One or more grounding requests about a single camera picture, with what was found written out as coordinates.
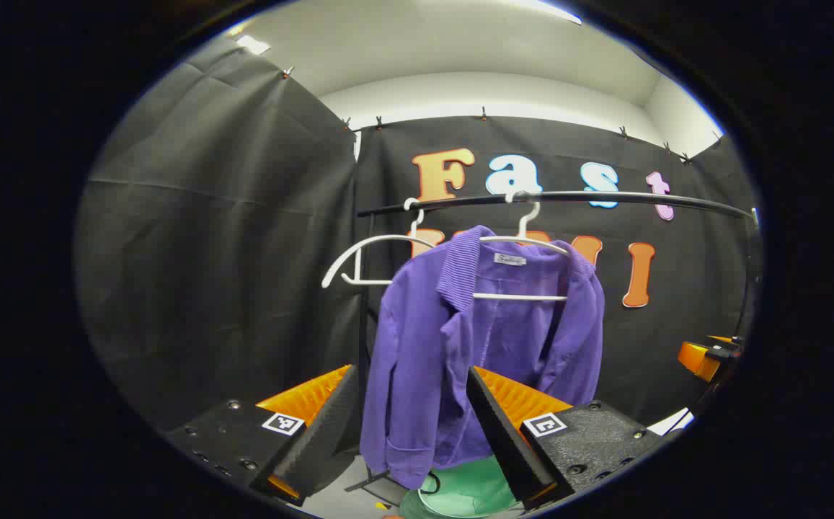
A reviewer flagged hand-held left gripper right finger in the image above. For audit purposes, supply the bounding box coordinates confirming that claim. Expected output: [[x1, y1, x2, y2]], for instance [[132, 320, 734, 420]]
[[466, 365, 663, 510]]

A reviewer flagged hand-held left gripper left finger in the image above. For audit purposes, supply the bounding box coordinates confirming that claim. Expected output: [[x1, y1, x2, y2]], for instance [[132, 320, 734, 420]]
[[164, 364, 360, 506]]

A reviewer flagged green laundry hamper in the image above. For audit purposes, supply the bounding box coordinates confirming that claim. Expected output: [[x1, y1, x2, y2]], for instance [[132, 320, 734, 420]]
[[399, 455, 526, 519]]

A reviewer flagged purple ribbed jacket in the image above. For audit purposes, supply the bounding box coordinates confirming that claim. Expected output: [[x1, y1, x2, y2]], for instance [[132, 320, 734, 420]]
[[359, 225, 606, 491]]

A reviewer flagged white plastic hanger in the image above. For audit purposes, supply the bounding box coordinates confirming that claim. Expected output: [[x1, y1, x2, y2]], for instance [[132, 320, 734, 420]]
[[321, 198, 440, 290], [471, 190, 573, 303]]

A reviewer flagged black clothes rack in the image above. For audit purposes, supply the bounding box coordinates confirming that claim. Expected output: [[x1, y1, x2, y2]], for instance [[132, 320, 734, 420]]
[[345, 190, 760, 506]]

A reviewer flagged black backdrop cloth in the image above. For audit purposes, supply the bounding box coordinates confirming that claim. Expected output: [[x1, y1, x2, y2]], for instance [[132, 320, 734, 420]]
[[74, 40, 763, 462]]

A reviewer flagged row of backdrop clips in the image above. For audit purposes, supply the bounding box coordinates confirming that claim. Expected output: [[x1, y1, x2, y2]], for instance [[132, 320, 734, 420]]
[[281, 66, 693, 165]]

